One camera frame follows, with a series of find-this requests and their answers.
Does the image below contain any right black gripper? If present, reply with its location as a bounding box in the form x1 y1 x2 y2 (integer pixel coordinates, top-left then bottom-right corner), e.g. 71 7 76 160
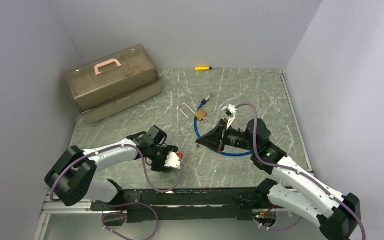
196 118 258 153

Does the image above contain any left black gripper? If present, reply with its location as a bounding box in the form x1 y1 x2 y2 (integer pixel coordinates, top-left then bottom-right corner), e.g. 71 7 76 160
148 144 178 174

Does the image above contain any brass padlock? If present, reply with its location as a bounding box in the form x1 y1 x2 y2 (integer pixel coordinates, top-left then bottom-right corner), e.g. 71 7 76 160
178 103 208 122

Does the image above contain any blue cable lock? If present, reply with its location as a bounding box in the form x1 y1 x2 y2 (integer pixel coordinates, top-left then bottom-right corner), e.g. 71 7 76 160
193 93 252 157

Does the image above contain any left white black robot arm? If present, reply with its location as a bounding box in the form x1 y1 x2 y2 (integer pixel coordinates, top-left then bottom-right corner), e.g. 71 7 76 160
44 125 184 210

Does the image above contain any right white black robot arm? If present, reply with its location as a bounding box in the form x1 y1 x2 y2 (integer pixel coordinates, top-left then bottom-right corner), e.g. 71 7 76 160
196 118 361 240

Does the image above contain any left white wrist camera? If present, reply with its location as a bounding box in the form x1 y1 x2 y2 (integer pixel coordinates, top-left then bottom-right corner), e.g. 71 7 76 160
164 151 184 170

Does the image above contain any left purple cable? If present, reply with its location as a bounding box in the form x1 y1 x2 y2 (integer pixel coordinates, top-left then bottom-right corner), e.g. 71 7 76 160
48 144 185 240

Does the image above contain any purple cable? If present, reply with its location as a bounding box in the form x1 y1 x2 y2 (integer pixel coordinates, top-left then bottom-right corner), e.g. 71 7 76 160
48 144 185 240
234 102 367 240

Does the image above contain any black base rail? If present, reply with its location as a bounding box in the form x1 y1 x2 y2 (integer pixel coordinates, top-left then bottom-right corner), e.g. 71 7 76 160
91 187 273 223

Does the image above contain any yellow handled screwdriver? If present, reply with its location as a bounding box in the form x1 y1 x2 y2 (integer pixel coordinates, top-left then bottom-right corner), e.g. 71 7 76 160
194 66 213 72

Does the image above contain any translucent brown toolbox pink handle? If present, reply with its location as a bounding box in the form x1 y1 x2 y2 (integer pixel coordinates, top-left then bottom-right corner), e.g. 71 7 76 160
62 44 162 124

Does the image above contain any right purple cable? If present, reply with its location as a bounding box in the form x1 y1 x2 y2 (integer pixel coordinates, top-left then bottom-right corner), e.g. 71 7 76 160
234 102 367 240

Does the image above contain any aluminium frame rail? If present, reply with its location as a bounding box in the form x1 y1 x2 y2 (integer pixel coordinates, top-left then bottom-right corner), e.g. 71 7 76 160
32 70 342 240

